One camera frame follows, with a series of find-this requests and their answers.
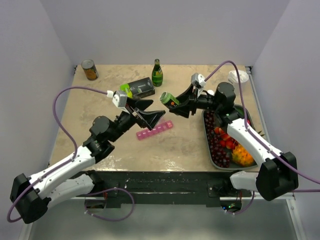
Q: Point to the aluminium frame rail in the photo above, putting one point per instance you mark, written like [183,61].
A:
[255,100]

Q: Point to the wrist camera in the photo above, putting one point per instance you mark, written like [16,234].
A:
[119,99]
[198,80]

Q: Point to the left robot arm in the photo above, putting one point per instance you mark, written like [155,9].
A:
[33,195]

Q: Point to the green glass bottle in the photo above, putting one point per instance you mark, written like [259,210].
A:
[157,74]

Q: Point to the pink weekly pill organizer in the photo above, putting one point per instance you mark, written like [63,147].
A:
[160,128]

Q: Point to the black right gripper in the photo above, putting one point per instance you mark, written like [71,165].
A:
[183,109]

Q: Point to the white paper bag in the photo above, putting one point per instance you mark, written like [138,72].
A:
[233,77]

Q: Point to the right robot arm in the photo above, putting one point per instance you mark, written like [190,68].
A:
[236,126]

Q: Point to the orange labelled tin can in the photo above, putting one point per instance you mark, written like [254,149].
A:
[89,69]

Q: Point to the grey fruit tray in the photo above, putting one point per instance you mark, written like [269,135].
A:
[233,165]

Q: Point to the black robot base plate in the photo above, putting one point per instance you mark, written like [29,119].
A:
[164,188]

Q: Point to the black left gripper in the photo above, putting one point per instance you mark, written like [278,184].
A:
[151,117]

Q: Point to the black green razor box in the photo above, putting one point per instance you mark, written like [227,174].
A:
[139,89]

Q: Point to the dark red grapes bunch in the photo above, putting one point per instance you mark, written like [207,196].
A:
[218,154]

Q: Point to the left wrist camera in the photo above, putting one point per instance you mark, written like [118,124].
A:
[119,99]

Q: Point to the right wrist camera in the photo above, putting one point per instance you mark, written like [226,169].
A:
[198,80]

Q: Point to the yellow dragon fruit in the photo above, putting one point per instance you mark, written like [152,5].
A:
[241,156]

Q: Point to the green pill bottle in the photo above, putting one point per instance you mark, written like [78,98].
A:
[168,99]

